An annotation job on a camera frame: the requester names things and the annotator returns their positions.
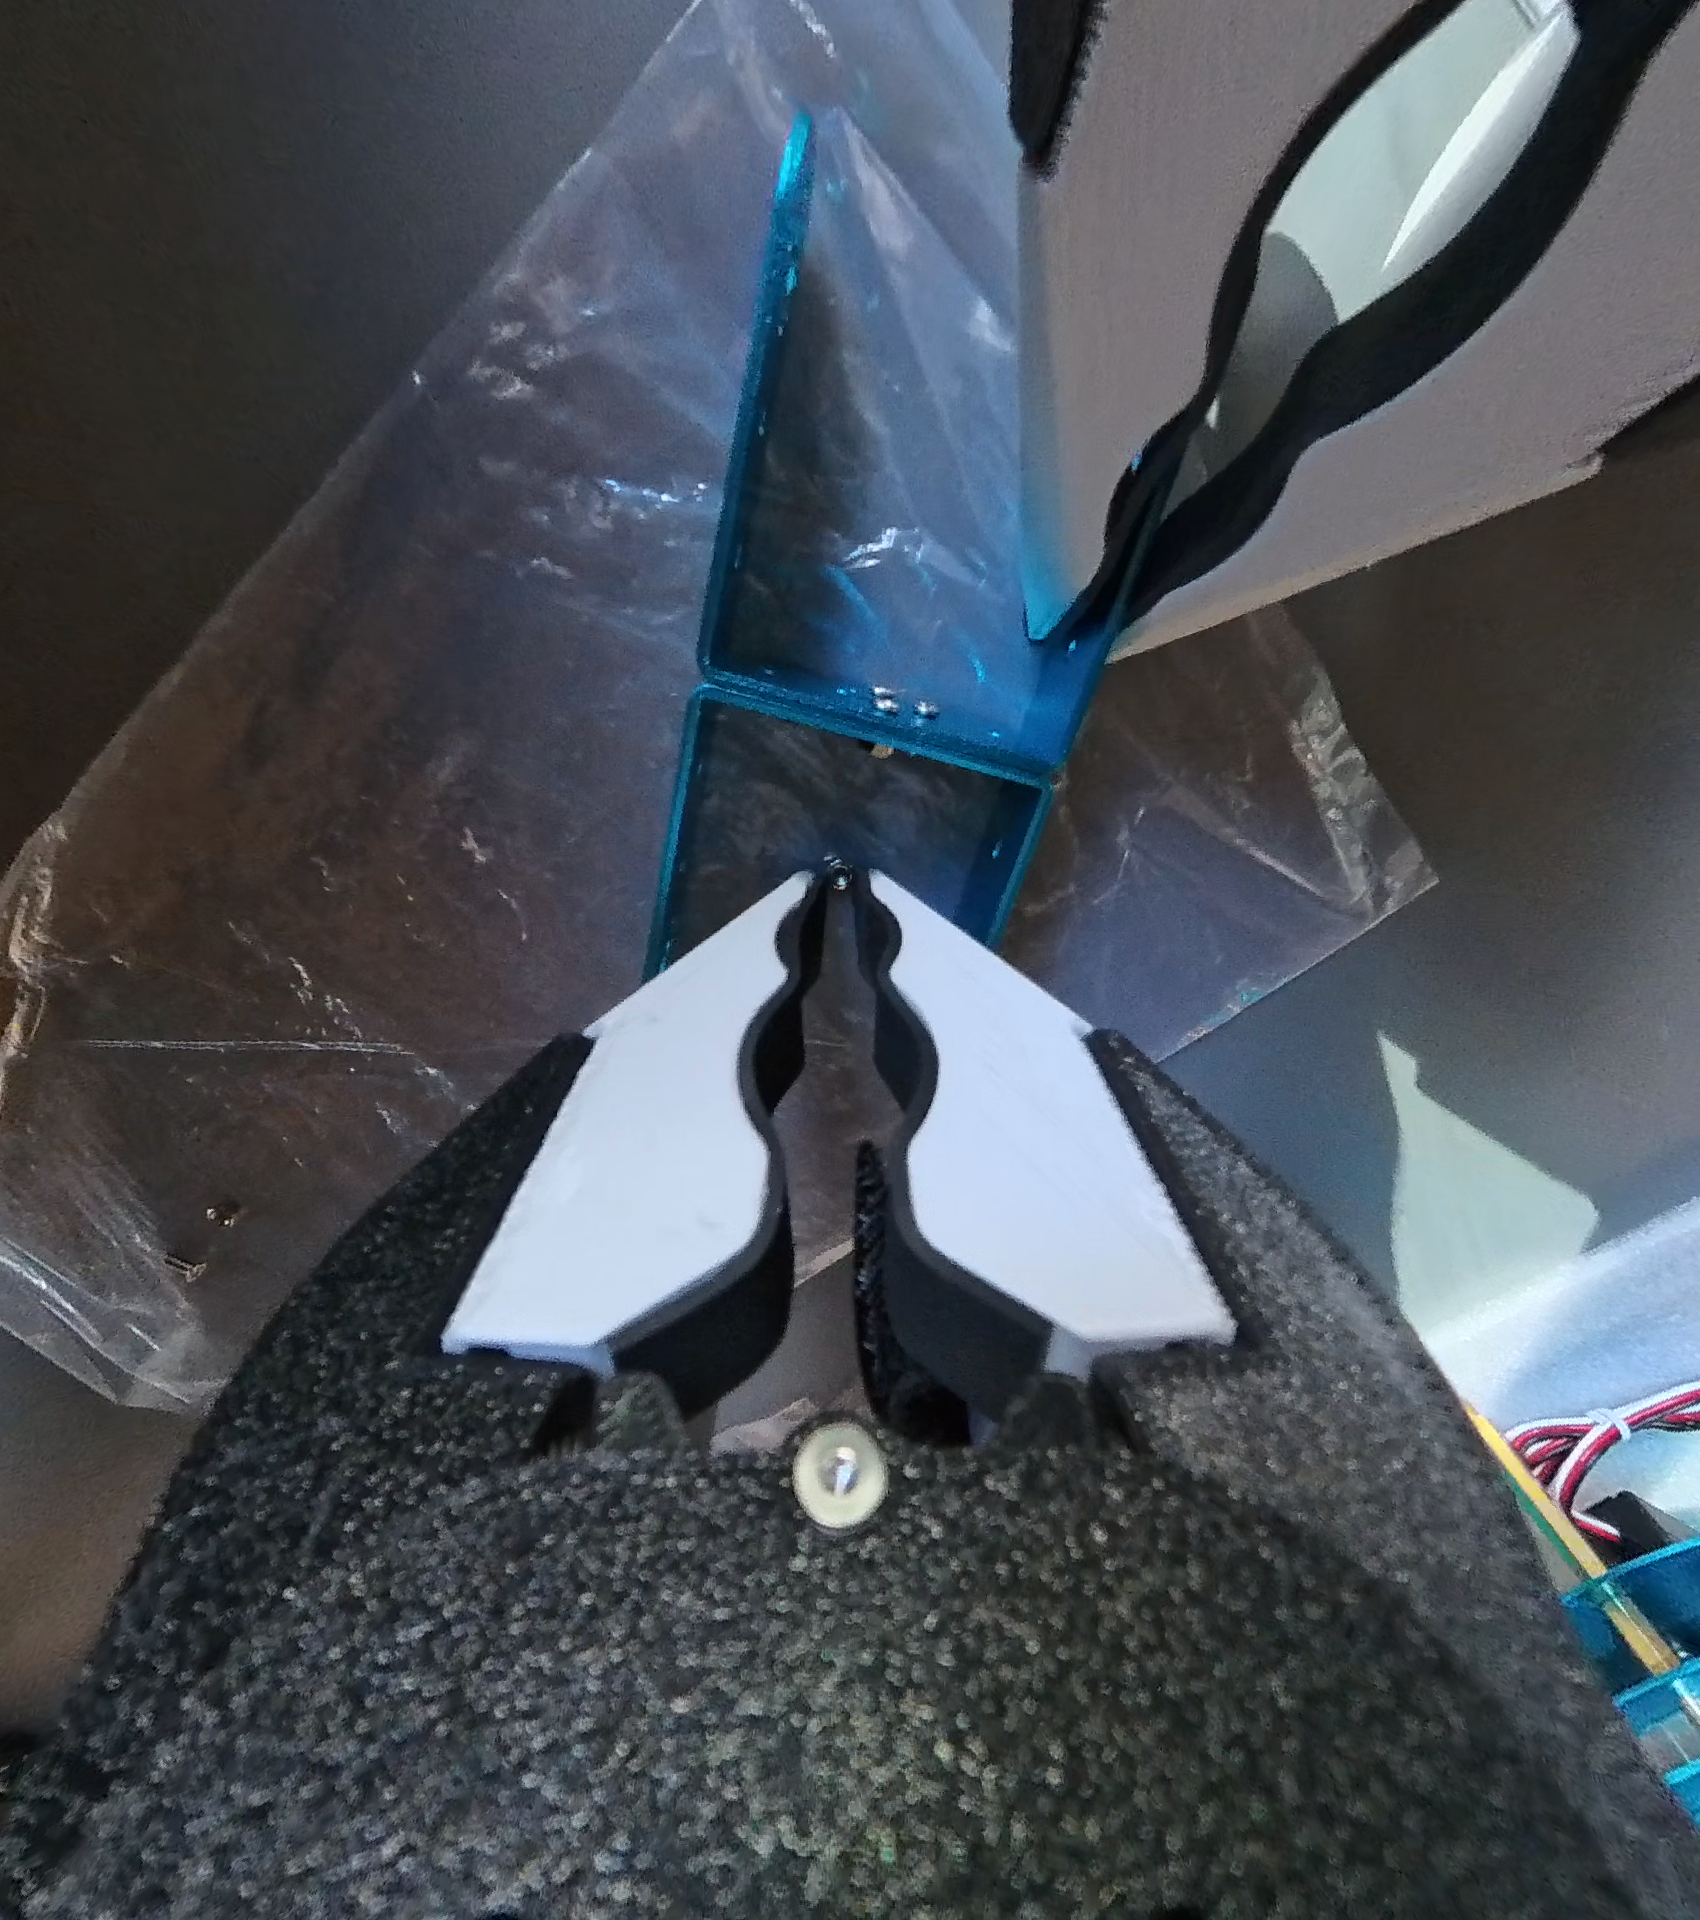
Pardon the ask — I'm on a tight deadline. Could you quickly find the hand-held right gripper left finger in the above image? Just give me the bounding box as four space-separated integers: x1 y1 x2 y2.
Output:
442 874 837 1376

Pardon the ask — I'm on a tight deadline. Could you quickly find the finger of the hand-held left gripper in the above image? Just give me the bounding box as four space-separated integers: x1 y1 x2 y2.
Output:
1107 0 1700 666
1014 0 1461 642

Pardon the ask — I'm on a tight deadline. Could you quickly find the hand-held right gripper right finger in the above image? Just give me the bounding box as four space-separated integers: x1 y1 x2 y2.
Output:
857 870 1240 1377

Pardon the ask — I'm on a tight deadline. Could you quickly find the blue H-shaped metal bracket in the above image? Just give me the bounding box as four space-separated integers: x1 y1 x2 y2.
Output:
645 108 1137 977

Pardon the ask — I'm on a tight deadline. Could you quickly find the clear plastic bag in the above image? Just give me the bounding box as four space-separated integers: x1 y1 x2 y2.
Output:
0 0 1441 1414

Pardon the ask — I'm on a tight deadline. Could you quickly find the white foam sheet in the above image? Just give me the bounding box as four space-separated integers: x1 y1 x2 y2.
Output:
1420 1156 1700 1442

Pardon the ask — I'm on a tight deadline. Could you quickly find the red white servo cable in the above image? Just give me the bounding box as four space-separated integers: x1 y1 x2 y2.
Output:
1509 1382 1700 1520

